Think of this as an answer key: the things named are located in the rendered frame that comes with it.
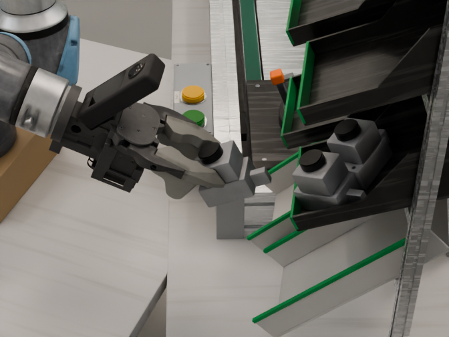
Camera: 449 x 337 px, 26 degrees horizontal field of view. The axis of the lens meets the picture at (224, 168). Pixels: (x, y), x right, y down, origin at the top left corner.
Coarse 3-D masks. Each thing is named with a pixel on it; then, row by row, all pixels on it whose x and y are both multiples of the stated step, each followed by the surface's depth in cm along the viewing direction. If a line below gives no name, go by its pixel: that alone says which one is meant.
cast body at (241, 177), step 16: (208, 144) 118; (224, 144) 118; (208, 160) 116; (224, 160) 116; (240, 160) 118; (224, 176) 116; (240, 176) 117; (256, 176) 118; (208, 192) 119; (224, 192) 118; (240, 192) 118
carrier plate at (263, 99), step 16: (256, 80) 174; (256, 96) 170; (272, 96) 170; (256, 112) 167; (272, 112) 167; (256, 128) 164; (272, 128) 164; (256, 144) 161; (272, 144) 161; (256, 160) 158; (272, 160) 158
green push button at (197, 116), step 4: (184, 112) 167; (188, 112) 167; (192, 112) 167; (196, 112) 167; (200, 112) 167; (188, 116) 166; (192, 116) 166; (196, 116) 166; (200, 116) 166; (204, 116) 166; (196, 120) 165; (200, 120) 165; (204, 120) 166; (200, 124) 165
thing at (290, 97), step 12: (288, 96) 131; (288, 108) 129; (372, 108) 120; (384, 108) 120; (288, 120) 128; (300, 120) 129; (336, 120) 122; (372, 120) 121; (288, 132) 125; (300, 132) 124; (312, 132) 124; (324, 132) 123; (288, 144) 126; (300, 144) 125
